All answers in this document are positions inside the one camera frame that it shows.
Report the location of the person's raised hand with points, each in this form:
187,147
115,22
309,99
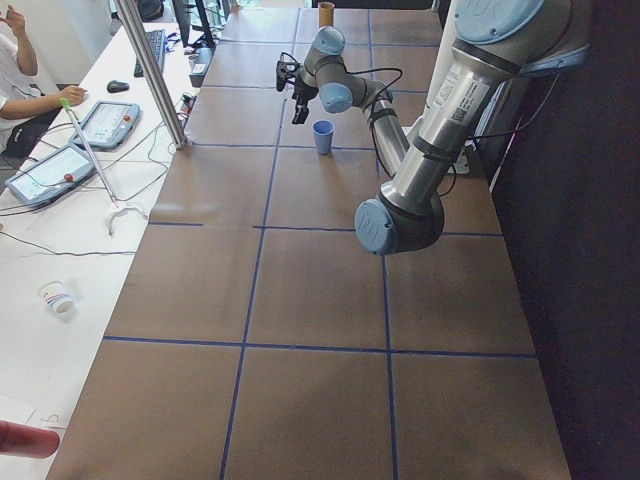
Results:
15,21

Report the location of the black computer mouse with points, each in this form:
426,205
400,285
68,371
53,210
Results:
116,86

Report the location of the near teach pendant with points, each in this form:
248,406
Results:
52,177

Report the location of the far teach pendant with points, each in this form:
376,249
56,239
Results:
108,124

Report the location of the pink finger at lens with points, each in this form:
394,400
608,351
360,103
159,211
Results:
26,441

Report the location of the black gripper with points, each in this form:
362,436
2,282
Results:
301,92

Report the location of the paper cup on side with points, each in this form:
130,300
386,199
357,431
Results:
56,297

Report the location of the person's right hand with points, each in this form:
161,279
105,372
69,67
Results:
73,95

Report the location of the blue ribbed cup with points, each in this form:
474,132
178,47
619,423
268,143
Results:
323,135

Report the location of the bamboo cup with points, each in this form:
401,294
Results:
325,13

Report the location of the white reacher grabber tool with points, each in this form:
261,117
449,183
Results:
119,207

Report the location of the person's forearm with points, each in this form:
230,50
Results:
26,108

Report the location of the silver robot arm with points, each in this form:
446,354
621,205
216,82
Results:
494,41

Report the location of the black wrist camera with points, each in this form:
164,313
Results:
286,73

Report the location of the black keyboard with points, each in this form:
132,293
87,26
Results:
156,40

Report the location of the teach pendant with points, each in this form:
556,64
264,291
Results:
108,124
52,177

